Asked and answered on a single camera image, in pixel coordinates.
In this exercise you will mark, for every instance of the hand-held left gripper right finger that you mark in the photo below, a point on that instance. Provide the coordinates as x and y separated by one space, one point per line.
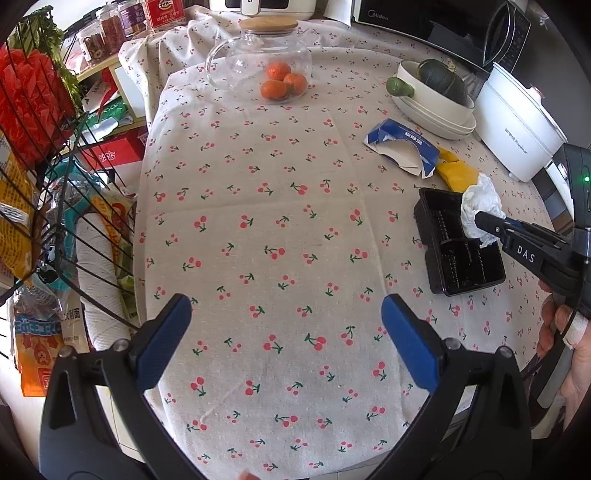
406 341

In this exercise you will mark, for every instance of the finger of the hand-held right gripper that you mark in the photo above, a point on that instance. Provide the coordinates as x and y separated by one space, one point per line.
540 235
526 254

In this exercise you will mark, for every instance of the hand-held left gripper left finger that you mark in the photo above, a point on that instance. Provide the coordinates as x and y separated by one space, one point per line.
168 341

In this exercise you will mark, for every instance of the white tissue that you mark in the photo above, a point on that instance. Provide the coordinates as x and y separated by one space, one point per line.
480 198

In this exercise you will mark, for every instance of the person's right hand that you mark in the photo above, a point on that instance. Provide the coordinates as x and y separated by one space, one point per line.
581 369

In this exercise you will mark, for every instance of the black plastic tray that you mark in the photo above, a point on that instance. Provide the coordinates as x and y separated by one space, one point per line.
443 258

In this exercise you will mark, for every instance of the white paper towel roll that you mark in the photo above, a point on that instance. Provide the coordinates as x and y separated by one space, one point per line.
104 286

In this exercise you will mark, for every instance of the white noodle bag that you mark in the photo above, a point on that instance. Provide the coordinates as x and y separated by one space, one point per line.
76 327

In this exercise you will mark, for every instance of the white electric cooking pot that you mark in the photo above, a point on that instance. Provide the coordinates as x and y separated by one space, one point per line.
512 124

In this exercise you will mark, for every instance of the yellow banana peel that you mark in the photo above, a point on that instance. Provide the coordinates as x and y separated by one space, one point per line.
459 175

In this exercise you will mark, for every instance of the orange printed snack bag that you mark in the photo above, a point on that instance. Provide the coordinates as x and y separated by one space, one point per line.
37 360

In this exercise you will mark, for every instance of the white ceramic plate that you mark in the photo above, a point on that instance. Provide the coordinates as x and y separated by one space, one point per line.
443 131

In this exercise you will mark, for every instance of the grey refrigerator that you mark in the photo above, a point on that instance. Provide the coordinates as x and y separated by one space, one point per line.
549 55

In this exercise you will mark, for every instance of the torn blue carton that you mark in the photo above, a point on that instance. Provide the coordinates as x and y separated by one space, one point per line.
401 134

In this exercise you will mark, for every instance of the cherry print tablecloth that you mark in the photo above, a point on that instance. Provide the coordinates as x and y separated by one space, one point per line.
277 207

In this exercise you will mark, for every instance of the white ceramic bowl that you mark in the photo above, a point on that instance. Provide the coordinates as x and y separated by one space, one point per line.
429 98

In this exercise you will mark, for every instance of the dark green squash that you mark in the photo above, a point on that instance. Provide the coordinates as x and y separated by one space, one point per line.
438 76

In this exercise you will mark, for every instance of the red cardboard box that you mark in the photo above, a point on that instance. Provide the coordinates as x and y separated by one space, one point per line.
115 152

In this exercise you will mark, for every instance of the yellow snack bag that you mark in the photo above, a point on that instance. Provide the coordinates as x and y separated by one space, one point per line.
16 207

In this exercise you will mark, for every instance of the small green gourd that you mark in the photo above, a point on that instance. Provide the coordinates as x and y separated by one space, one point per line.
397 86

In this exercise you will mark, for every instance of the black microwave oven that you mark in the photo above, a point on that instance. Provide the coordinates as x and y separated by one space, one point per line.
438 23

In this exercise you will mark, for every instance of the green plastic bag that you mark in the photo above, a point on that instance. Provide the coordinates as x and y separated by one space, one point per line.
108 110

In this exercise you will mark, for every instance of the white yellow-edged shelf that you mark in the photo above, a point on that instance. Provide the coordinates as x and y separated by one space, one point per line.
134 87

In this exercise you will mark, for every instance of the red crinkled packaging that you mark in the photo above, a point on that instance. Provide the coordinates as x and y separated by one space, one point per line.
32 106

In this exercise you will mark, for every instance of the orange tangerine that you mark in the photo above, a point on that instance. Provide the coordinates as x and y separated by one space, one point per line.
272 90
277 71
296 84

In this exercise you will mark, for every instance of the glass teapot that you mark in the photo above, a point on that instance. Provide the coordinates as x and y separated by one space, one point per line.
240 64

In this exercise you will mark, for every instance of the clear jar purple label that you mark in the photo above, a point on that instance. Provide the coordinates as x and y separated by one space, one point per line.
133 18

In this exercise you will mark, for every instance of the green leafy plant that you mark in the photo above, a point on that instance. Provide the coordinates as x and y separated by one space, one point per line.
41 37

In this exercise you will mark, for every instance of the wooden teapot lid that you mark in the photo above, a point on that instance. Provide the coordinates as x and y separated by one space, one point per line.
270 24

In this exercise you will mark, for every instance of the white rice cooker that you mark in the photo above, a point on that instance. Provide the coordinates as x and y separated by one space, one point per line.
277 7

